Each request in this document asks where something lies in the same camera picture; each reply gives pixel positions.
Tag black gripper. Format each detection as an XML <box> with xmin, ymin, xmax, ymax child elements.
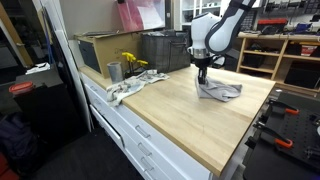
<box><xmin>193</xmin><ymin>56</ymin><xmax>214</xmax><ymax>85</ymax></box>

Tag grey microfibre towel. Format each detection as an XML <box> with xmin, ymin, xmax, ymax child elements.
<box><xmin>194</xmin><ymin>74</ymin><xmax>243</xmax><ymax>103</ymax></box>

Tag wooden shelf unit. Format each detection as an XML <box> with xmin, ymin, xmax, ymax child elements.
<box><xmin>219</xmin><ymin>32</ymin><xmax>320</xmax><ymax>98</ymax></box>

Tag white plastic bag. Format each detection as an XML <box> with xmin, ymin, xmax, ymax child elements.
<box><xmin>145</xmin><ymin>30</ymin><xmax>167</xmax><ymax>38</ymax></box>

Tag white shelving rack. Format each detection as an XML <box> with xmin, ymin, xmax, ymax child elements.
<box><xmin>179</xmin><ymin>0</ymin><xmax>231</xmax><ymax>31</ymax></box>

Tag small parts organizer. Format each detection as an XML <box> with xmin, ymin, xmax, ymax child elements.
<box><xmin>240</xmin><ymin>11</ymin><xmax>258</xmax><ymax>32</ymax></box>

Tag yellow artificial flowers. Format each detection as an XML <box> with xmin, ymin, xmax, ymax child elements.
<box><xmin>121</xmin><ymin>51</ymin><xmax>150</xmax><ymax>78</ymax></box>

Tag white patterned rag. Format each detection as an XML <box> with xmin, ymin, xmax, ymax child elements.
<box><xmin>105</xmin><ymin>69</ymin><xmax>170</xmax><ymax>108</ymax></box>

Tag grey metal cup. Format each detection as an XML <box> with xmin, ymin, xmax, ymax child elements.
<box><xmin>106</xmin><ymin>61</ymin><xmax>125</xmax><ymax>84</ymax></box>

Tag red and black toolbox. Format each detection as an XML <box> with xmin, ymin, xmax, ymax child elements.
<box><xmin>256</xmin><ymin>18</ymin><xmax>288</xmax><ymax>35</ymax></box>

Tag clear bin with pink contents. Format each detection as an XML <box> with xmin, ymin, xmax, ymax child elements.
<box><xmin>116</xmin><ymin>0</ymin><xmax>167</xmax><ymax>33</ymax></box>

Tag white drawer cabinet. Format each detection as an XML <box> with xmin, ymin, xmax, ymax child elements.
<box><xmin>79</xmin><ymin>72</ymin><xmax>241</xmax><ymax>180</ymax></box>

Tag brown cardboard box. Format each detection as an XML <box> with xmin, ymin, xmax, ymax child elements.
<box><xmin>73</xmin><ymin>30</ymin><xmax>145</xmax><ymax>80</ymax></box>

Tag black storage bin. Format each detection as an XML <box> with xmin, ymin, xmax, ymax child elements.
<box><xmin>284</xmin><ymin>61</ymin><xmax>320</xmax><ymax>89</ymax></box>

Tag red and white box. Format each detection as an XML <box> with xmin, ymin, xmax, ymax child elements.
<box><xmin>300</xmin><ymin>44</ymin><xmax>318</xmax><ymax>57</ymax></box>

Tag black robot cart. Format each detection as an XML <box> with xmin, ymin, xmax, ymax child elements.
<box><xmin>242</xmin><ymin>88</ymin><xmax>320</xmax><ymax>180</ymax></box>

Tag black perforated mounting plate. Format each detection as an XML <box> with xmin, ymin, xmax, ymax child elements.
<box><xmin>263</xmin><ymin>91</ymin><xmax>320</xmax><ymax>171</ymax></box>

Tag white leaning panel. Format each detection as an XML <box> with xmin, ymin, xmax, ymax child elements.
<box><xmin>33</xmin><ymin>0</ymin><xmax>95</xmax><ymax>132</ymax></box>

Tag black side cabinet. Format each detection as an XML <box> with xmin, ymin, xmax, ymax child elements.
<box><xmin>13</xmin><ymin>68</ymin><xmax>88</xmax><ymax>141</ymax></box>

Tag red lidded container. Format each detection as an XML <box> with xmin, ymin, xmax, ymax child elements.
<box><xmin>8</xmin><ymin>81</ymin><xmax>35</xmax><ymax>98</ymax></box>

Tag wooden board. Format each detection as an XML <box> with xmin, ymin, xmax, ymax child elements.
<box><xmin>0</xmin><ymin>3</ymin><xmax>34</xmax><ymax>68</ymax></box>

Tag dark backpack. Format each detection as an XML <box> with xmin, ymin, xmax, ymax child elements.
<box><xmin>0</xmin><ymin>113</ymin><xmax>41</xmax><ymax>174</ymax></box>

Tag red object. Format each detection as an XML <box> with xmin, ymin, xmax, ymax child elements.
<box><xmin>0</xmin><ymin>151</ymin><xmax>19</xmax><ymax>180</ymax></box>

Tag silver drawer handle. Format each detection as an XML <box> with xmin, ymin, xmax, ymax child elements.
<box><xmin>140</xmin><ymin>156</ymin><xmax>155</xmax><ymax>173</ymax></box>
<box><xmin>134</xmin><ymin>124</ymin><xmax>152</xmax><ymax>139</ymax></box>
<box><xmin>137</xmin><ymin>142</ymin><xmax>153</xmax><ymax>157</ymax></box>

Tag black clamp orange handle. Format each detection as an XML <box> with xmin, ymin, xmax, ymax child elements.
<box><xmin>253</xmin><ymin>120</ymin><xmax>294</xmax><ymax>149</ymax></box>
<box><xmin>265</xmin><ymin>98</ymin><xmax>300</xmax><ymax>116</ymax></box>

